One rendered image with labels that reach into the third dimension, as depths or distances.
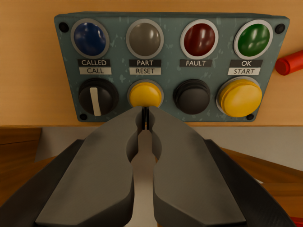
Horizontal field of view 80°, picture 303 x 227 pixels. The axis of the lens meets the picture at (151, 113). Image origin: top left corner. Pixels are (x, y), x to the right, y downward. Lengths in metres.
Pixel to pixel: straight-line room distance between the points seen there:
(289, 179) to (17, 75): 0.52
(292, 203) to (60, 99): 0.33
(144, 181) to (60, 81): 0.97
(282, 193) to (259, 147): 0.91
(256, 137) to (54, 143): 1.18
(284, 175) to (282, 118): 0.34
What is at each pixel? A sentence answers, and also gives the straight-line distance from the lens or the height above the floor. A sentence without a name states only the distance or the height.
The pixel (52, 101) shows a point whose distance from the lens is 0.19.
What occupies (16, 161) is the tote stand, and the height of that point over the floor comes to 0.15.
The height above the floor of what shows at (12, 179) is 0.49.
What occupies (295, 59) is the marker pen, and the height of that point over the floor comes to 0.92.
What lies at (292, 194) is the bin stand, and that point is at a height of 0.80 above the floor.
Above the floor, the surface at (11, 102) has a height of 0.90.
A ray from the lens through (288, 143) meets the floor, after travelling 1.35.
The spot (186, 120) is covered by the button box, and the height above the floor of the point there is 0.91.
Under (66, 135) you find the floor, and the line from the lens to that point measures 1.17.
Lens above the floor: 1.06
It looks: 86 degrees down
